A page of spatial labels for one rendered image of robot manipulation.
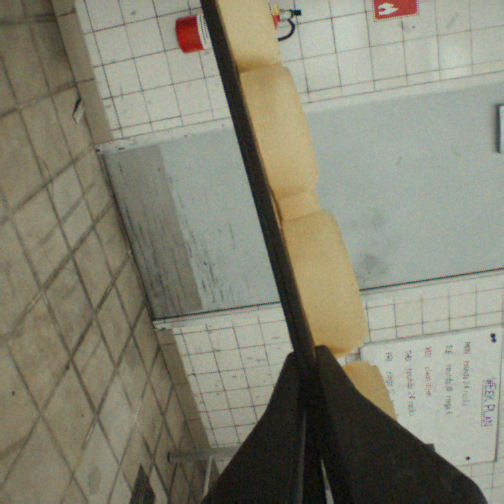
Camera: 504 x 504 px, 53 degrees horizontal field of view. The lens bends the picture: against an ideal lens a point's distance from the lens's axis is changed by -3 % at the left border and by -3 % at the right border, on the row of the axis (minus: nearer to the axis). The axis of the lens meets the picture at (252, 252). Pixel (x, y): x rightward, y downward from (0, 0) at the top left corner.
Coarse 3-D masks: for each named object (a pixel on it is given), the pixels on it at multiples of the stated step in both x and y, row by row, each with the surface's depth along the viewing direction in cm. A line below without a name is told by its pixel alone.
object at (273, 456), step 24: (288, 360) 14; (288, 384) 13; (288, 408) 12; (264, 432) 11; (288, 432) 11; (312, 432) 14; (240, 456) 10; (264, 456) 10; (288, 456) 10; (312, 456) 13; (216, 480) 10; (240, 480) 9; (264, 480) 9; (288, 480) 9; (312, 480) 13
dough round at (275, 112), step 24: (264, 72) 18; (288, 72) 18; (264, 96) 18; (288, 96) 17; (264, 120) 17; (288, 120) 17; (264, 144) 18; (288, 144) 18; (312, 144) 18; (264, 168) 18; (288, 168) 18; (312, 168) 19; (288, 192) 19
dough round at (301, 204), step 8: (304, 192) 24; (312, 192) 24; (280, 200) 24; (288, 200) 24; (296, 200) 24; (304, 200) 24; (312, 200) 24; (280, 208) 24; (288, 208) 24; (296, 208) 24; (304, 208) 24; (312, 208) 24; (280, 216) 24; (288, 216) 24; (296, 216) 24; (280, 224) 25
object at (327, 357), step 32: (320, 352) 14; (352, 384) 12; (352, 416) 10; (384, 416) 10; (352, 448) 9; (384, 448) 9; (416, 448) 9; (352, 480) 8; (384, 480) 8; (416, 480) 8; (448, 480) 8
